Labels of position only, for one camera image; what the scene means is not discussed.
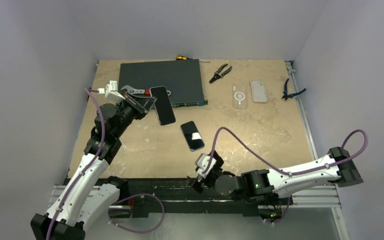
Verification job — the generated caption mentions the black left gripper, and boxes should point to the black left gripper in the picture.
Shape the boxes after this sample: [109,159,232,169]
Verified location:
[114,91,157,138]

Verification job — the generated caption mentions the light blue smartphone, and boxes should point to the light blue smartphone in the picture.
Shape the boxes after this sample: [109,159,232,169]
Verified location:
[149,86,176,126]

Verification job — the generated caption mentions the phone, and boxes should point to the phone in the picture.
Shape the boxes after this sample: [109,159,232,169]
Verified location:
[232,84,248,109]
[250,79,268,103]

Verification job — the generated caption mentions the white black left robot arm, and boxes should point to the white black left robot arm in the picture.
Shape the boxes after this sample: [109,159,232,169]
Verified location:
[30,92,157,240]

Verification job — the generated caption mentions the yellow black screwdriver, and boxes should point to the yellow black screwdriver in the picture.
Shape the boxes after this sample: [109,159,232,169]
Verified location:
[175,55,210,63]

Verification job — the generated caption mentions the red handled adjustable wrench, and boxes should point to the red handled adjustable wrench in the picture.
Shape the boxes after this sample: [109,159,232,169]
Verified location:
[120,85,172,98]

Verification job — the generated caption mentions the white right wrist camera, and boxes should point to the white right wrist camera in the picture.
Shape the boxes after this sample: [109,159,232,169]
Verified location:
[195,153,217,181]

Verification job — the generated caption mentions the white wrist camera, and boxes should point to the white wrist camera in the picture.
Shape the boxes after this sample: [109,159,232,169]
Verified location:
[97,80,126,103]
[195,153,217,181]

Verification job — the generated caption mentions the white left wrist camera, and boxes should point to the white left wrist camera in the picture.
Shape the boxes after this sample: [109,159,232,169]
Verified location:
[97,80,126,103]

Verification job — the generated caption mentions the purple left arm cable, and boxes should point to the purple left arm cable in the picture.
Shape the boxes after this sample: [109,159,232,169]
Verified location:
[44,87,166,240]

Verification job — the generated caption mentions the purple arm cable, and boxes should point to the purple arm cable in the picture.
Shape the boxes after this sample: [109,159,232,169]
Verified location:
[208,126,369,226]
[44,87,166,240]

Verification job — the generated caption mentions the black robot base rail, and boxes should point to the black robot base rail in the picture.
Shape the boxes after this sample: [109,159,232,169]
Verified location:
[62,177,292,220]

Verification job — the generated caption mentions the black grey wire stripper pliers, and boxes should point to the black grey wire stripper pliers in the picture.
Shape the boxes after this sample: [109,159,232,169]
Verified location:
[209,63,233,84]

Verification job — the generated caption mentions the blue handled cutting pliers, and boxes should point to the blue handled cutting pliers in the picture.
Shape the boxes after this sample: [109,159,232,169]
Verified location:
[281,78,307,102]

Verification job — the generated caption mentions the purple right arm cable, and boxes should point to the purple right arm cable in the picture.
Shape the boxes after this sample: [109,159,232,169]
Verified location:
[208,126,369,226]

